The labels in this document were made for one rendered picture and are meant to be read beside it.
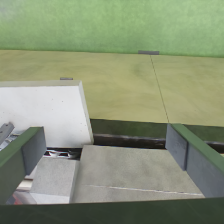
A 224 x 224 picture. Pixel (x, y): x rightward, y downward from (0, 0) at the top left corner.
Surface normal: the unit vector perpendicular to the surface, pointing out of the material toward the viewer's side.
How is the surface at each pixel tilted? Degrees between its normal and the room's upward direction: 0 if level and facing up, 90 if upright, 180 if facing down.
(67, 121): 0
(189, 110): 90
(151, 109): 90
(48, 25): 0
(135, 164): 80
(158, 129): 90
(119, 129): 90
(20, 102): 0
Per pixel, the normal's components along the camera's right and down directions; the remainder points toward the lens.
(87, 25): -0.08, 0.64
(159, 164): 0.00, -0.65
